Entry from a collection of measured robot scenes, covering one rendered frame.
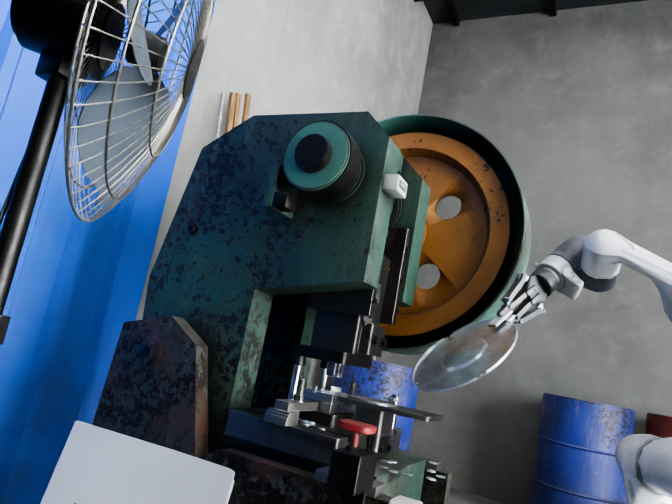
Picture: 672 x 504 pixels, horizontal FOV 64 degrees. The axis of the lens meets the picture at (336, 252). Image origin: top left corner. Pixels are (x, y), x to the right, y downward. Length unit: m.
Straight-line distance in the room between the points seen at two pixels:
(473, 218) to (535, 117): 3.47
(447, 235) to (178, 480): 1.09
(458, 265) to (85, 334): 1.42
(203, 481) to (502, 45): 4.97
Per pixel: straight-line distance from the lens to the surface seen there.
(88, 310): 2.29
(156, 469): 1.45
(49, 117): 0.93
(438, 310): 1.76
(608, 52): 5.51
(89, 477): 1.56
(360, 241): 1.31
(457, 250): 1.82
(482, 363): 1.34
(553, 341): 4.68
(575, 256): 1.62
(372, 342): 1.42
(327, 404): 1.42
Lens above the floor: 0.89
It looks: 10 degrees up
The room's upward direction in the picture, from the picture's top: 11 degrees clockwise
